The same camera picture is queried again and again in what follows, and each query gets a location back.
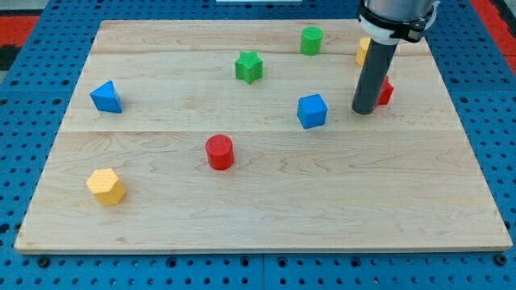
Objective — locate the red cylinder block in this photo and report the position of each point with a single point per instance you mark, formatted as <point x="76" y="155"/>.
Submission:
<point x="219" y="151"/>

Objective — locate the green star block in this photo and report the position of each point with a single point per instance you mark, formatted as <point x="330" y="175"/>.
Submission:
<point x="248" y="67"/>

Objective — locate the red star block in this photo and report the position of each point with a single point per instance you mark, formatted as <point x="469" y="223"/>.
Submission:
<point x="385" y="93"/>

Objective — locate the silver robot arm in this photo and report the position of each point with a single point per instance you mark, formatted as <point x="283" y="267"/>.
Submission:
<point x="389" y="21"/>

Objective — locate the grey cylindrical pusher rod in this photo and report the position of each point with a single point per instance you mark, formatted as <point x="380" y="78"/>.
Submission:
<point x="376" y="65"/>

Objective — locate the yellow heart block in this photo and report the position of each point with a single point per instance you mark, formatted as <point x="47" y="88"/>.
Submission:
<point x="362" y="50"/>

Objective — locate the green cylinder block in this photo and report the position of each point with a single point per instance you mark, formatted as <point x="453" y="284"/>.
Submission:
<point x="311" y="42"/>

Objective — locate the wooden board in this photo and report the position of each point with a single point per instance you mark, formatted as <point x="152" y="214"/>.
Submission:
<point x="402" y="179"/>

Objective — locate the yellow hexagon block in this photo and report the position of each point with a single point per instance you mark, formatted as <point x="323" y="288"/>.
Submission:
<point x="106" y="186"/>

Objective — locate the blue triangle block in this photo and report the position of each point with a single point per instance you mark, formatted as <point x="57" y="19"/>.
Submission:
<point x="106" y="99"/>

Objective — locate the blue cube block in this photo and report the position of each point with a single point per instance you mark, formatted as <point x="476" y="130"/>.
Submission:
<point x="312" y="111"/>

